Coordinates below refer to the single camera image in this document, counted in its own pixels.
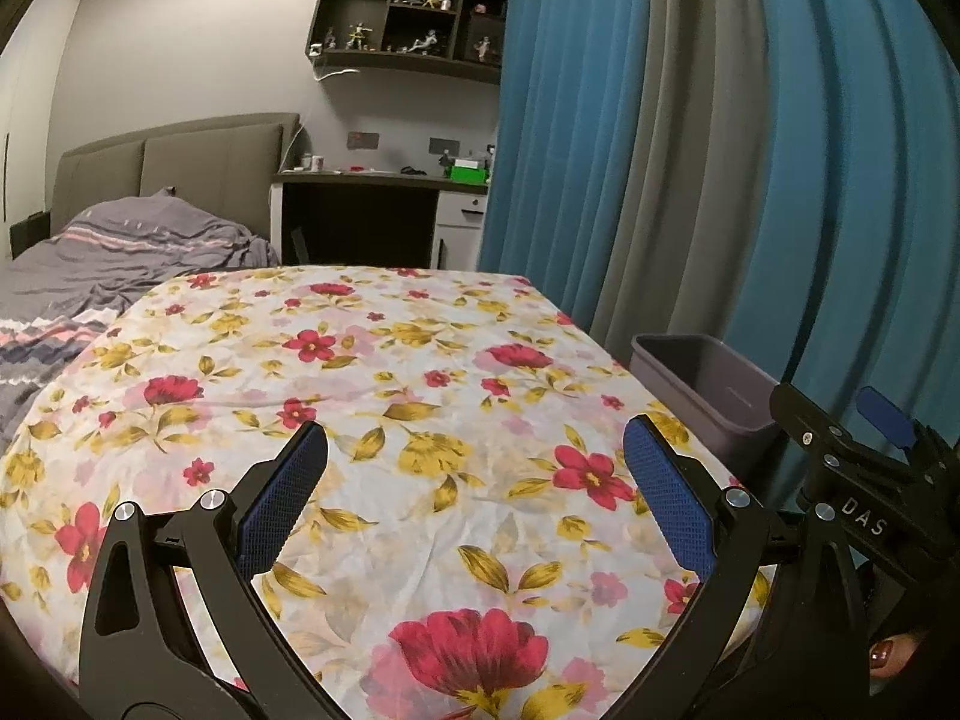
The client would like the person's right hand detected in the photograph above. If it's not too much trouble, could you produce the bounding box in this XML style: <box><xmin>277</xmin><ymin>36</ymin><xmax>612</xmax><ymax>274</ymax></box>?
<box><xmin>866</xmin><ymin>631</ymin><xmax>935</xmax><ymax>680</ymax></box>

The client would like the white drawer cabinet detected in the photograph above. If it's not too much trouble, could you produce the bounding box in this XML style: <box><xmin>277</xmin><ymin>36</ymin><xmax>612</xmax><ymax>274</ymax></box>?
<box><xmin>431</xmin><ymin>191</ymin><xmax>490</xmax><ymax>271</ymax></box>

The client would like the row of shelf figurines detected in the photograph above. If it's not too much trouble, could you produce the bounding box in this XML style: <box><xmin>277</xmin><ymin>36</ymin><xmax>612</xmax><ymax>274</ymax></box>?
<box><xmin>322</xmin><ymin>0</ymin><xmax>503</xmax><ymax>61</ymax></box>

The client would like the blue and grey curtain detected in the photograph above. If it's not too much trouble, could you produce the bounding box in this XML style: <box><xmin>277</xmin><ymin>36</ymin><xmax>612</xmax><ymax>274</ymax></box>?
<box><xmin>476</xmin><ymin>0</ymin><xmax>960</xmax><ymax>541</ymax></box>

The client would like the floral tablecloth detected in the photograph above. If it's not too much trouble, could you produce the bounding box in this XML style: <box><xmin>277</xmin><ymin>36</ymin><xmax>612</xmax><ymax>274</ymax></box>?
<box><xmin>0</xmin><ymin>264</ymin><xmax>773</xmax><ymax>720</ymax></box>

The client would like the grey striped blanket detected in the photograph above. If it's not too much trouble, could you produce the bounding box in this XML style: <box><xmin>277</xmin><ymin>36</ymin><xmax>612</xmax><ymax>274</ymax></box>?
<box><xmin>0</xmin><ymin>190</ymin><xmax>282</xmax><ymax>428</ymax></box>

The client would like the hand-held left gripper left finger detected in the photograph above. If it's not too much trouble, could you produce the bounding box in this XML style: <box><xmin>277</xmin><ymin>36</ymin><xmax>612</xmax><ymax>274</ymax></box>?
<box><xmin>79</xmin><ymin>421</ymin><xmax>338</xmax><ymax>720</ymax></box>

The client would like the grey padded headboard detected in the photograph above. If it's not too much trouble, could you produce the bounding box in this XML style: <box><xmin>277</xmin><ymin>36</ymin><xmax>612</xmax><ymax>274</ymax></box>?
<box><xmin>54</xmin><ymin>112</ymin><xmax>301</xmax><ymax>248</ymax></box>

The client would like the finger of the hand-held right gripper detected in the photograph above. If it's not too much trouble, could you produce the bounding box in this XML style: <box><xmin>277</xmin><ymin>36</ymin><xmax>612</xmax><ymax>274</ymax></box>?
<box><xmin>771</xmin><ymin>384</ymin><xmax>912</xmax><ymax>500</ymax></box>
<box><xmin>859</xmin><ymin>386</ymin><xmax>960</xmax><ymax>481</ymax></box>

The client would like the black bedside stand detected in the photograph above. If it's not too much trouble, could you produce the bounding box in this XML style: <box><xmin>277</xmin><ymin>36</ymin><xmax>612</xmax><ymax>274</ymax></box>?
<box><xmin>9</xmin><ymin>211</ymin><xmax>53</xmax><ymax>260</ymax></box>

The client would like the grey plastic bin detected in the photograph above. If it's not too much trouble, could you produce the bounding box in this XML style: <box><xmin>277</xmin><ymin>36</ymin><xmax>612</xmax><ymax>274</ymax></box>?
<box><xmin>630</xmin><ymin>334</ymin><xmax>785</xmax><ymax>466</ymax></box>

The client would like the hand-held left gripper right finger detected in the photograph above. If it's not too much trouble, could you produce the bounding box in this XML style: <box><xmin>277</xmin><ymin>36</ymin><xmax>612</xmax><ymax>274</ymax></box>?
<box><xmin>611</xmin><ymin>414</ymin><xmax>875</xmax><ymax>720</ymax></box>

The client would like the dark wooden desk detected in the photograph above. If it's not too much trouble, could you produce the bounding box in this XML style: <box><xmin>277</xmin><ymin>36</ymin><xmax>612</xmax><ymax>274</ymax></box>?
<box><xmin>271</xmin><ymin>165</ymin><xmax>492</xmax><ymax>271</ymax></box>

